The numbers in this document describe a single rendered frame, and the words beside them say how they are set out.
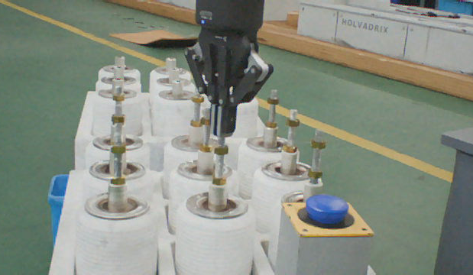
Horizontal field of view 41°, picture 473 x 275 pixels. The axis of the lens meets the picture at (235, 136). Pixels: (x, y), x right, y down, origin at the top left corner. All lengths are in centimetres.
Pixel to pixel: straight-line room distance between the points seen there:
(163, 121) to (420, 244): 57
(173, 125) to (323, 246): 72
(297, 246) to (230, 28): 24
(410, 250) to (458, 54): 164
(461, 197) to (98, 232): 55
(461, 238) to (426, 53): 198
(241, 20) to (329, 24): 268
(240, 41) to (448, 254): 53
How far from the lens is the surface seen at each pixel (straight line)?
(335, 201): 61
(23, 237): 127
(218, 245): 74
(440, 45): 290
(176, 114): 125
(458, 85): 276
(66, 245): 84
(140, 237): 74
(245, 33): 68
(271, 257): 81
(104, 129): 126
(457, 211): 103
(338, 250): 59
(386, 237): 135
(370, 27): 316
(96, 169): 87
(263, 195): 88
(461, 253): 104
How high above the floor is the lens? 56
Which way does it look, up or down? 17 degrees down
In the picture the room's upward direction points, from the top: 4 degrees clockwise
